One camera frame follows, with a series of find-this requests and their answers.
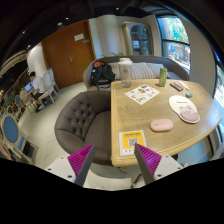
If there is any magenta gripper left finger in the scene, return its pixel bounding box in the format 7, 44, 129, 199
68, 144, 95, 186

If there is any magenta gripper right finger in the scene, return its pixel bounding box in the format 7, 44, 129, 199
134, 144, 162, 184

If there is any pink computer mouse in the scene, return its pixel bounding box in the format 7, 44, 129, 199
150, 119, 173, 132

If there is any white pink mouse pad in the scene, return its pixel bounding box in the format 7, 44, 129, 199
169, 95, 200, 124

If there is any yellow QR code sign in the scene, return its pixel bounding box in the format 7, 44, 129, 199
119, 130, 146, 156

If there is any grey tufted armchair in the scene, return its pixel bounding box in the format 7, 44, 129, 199
54, 90, 112, 166

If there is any wooden table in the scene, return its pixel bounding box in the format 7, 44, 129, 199
111, 79, 223, 167

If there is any white sticker sheet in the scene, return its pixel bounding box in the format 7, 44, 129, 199
125, 84, 159, 105

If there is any blue round back chair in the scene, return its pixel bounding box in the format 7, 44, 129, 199
1, 114, 26, 151

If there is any black remote control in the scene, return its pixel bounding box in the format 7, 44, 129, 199
170, 82, 183, 92

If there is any white pen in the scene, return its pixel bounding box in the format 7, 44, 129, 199
179, 81, 189, 91

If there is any white chair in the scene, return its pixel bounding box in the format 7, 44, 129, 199
38, 72, 57, 103

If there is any black backpack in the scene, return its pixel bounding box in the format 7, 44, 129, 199
90, 60, 115, 90

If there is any seated person white shirt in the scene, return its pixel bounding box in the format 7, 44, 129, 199
30, 72, 46, 105

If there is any green tumbler cup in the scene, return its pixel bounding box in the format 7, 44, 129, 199
159, 68, 167, 87

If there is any open laptop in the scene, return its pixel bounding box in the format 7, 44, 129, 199
24, 82, 33, 92

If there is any striped white cushion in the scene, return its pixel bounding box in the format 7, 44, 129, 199
109, 62, 165, 80

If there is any grey sofa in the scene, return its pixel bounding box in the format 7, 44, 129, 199
82, 54, 191, 90

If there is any clear plastic water bottle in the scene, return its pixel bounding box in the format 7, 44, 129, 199
118, 58, 133, 88

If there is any brown wooden door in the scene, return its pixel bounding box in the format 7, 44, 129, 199
42, 20, 95, 88

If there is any arched glass cabinet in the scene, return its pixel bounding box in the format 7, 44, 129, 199
122, 22, 154, 55

